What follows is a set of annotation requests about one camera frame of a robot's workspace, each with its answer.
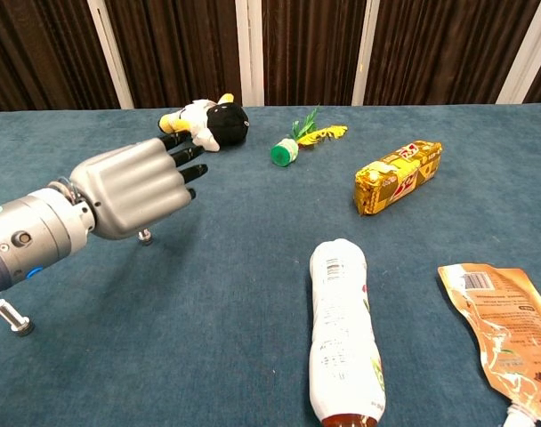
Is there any green yellow feather shuttlecock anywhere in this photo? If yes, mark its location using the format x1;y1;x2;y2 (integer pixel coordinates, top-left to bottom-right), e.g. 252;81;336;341
270;105;349;169

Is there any white partition frame post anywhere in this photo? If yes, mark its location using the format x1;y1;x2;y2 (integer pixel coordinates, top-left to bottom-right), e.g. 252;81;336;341
86;0;135;110
496;0;541;106
234;0;265;108
351;0;381;107

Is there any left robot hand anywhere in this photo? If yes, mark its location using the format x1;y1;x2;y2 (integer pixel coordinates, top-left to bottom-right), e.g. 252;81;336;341
69;131;209;241

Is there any golden snack package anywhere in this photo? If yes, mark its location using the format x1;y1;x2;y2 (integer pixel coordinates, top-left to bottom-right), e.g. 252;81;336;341
353;140;444;217

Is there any white labelled drink bottle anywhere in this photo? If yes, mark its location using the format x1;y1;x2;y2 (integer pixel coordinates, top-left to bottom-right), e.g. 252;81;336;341
308;238;387;427

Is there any blue felt table cover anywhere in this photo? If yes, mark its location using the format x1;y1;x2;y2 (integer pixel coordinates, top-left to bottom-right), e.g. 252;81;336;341
0;101;541;427

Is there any black white yellow plush toy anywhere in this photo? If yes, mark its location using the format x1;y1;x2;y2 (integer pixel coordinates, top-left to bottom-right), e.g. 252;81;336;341
157;93;250;153

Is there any orange spout pouch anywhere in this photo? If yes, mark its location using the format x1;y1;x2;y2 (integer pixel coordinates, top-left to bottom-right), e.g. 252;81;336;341
437;262;541;427

